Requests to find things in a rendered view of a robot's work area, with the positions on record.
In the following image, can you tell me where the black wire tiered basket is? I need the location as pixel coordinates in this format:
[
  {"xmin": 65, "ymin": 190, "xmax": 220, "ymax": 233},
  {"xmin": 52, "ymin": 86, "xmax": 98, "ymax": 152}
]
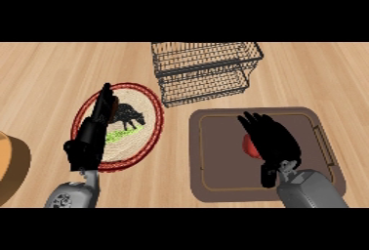
[{"xmin": 151, "ymin": 42, "xmax": 266, "ymax": 108}]

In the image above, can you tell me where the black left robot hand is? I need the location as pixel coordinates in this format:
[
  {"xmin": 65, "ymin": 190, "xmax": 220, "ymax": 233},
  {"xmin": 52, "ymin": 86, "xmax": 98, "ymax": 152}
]
[{"xmin": 62, "ymin": 82, "xmax": 120, "ymax": 173}]

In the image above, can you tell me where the round woven placemat red rim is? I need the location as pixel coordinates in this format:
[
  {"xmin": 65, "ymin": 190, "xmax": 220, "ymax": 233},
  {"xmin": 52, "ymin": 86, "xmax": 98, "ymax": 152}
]
[{"xmin": 70, "ymin": 82, "xmax": 166, "ymax": 173}]

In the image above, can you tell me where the brown rectangular tray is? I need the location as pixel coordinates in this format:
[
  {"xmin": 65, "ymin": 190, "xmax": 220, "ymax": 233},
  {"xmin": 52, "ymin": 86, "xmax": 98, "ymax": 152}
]
[{"xmin": 188, "ymin": 105, "xmax": 349, "ymax": 204}]

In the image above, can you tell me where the round tan wooden object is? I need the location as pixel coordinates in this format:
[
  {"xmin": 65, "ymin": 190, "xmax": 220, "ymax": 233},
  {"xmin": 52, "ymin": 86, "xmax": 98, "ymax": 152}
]
[{"xmin": 0, "ymin": 131, "xmax": 33, "ymax": 208}]

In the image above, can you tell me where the red bell pepper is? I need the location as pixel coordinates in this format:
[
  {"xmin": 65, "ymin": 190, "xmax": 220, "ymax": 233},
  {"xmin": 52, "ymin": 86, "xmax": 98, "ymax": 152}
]
[{"xmin": 241, "ymin": 133, "xmax": 266, "ymax": 161}]

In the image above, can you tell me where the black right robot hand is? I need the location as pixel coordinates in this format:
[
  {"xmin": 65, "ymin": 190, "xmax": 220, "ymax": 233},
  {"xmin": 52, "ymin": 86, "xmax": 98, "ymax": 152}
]
[{"xmin": 237, "ymin": 111, "xmax": 305, "ymax": 189}]

